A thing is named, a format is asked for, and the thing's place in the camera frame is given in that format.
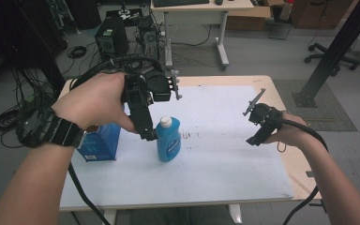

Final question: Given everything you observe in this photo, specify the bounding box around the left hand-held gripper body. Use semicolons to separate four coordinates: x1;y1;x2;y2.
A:
121;68;182;106

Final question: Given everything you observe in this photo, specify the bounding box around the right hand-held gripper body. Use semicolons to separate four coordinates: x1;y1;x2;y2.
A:
243;88;284;129

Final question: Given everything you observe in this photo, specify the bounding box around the blue bottle with white cap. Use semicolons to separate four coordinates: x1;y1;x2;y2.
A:
155;115;182;163

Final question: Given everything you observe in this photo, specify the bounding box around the person's right hand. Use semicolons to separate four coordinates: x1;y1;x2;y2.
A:
264;112;310;148

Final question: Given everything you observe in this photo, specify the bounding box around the person's left hand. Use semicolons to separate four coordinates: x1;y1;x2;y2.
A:
51;72;138;134

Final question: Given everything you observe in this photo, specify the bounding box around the blue carton box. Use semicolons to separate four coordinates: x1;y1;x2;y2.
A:
76;123;122;162

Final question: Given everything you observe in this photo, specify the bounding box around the white table mat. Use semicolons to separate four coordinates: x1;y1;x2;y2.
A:
59;84;294;211

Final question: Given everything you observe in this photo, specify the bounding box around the grey floor mat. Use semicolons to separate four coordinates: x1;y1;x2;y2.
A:
273;79;358;132

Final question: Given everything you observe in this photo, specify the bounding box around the black computer tower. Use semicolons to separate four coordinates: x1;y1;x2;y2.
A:
94;17;129;61

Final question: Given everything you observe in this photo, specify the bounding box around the white desk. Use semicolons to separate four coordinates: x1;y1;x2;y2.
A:
149;0;255;71

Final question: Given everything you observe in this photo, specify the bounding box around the black keyboard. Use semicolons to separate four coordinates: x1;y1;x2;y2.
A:
152;0;210;8

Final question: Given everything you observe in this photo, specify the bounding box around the black office chair base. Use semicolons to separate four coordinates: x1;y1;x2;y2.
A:
304;42;360;71

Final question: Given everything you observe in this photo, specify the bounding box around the black wrist watch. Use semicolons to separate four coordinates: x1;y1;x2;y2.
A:
16;107;86;149

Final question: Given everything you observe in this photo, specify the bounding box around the flat cardboard box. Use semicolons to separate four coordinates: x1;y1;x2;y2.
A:
226;5;272;32

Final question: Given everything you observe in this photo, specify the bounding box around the large cardboard box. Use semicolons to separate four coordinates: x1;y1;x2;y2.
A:
290;0;354;31

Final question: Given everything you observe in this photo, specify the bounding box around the right hand-held gripper cable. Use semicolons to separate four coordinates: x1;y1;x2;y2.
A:
276;117;330;225

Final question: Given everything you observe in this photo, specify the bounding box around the coiled black cable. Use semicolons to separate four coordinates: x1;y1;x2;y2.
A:
66;45;88;60

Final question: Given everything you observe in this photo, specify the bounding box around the black metal post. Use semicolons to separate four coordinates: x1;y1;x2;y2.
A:
292;0;360;109

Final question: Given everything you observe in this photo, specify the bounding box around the bundle of black cables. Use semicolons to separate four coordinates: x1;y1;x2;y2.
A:
0;67;60;148

